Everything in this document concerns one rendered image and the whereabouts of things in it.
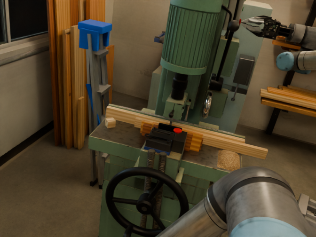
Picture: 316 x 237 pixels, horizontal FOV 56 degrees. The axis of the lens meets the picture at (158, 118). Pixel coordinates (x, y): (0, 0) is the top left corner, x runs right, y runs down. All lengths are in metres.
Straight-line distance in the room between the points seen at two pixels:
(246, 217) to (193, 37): 0.70
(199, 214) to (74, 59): 1.95
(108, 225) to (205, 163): 0.55
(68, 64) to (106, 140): 1.33
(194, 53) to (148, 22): 2.52
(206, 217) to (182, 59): 0.61
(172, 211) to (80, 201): 1.05
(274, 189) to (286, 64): 0.86
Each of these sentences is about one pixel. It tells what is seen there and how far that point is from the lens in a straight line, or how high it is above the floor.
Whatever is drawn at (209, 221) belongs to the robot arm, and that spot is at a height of 1.11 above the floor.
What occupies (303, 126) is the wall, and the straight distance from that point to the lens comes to 3.74.
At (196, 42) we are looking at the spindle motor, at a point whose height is 1.31.
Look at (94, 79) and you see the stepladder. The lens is 1.93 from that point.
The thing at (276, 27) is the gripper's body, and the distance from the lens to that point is 1.38.
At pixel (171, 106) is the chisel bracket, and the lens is 1.15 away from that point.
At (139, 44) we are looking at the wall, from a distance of 3.62.
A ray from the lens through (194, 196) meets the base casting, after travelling 1.21.
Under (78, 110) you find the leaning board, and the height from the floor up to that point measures 0.38.
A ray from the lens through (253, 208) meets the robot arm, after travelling 0.47.
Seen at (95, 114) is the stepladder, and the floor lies 0.60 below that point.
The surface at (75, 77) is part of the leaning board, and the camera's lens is 2.45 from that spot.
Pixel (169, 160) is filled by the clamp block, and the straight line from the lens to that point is 1.01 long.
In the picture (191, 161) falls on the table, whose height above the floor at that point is 0.90.
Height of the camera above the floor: 1.52
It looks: 27 degrees down
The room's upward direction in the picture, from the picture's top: 10 degrees clockwise
